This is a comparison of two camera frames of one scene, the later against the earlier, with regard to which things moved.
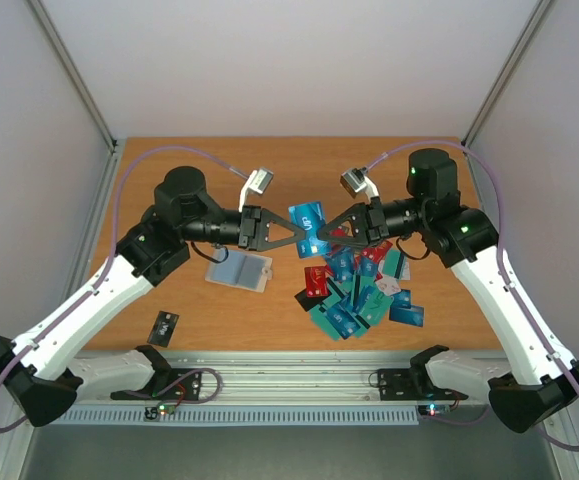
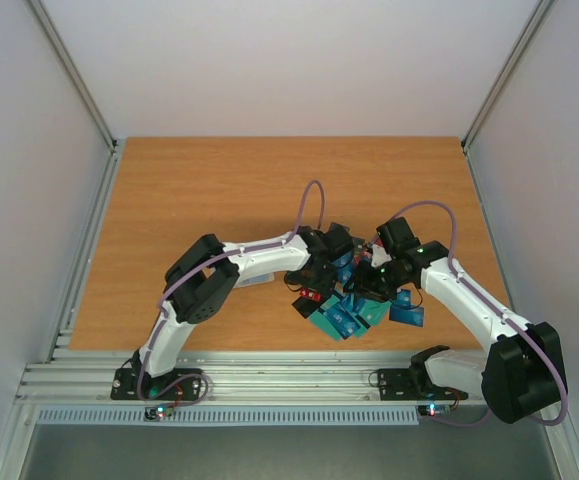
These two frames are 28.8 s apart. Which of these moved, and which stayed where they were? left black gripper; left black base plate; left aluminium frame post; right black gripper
Moved: right black gripper; left black gripper
Stayed: left black base plate; left aluminium frame post
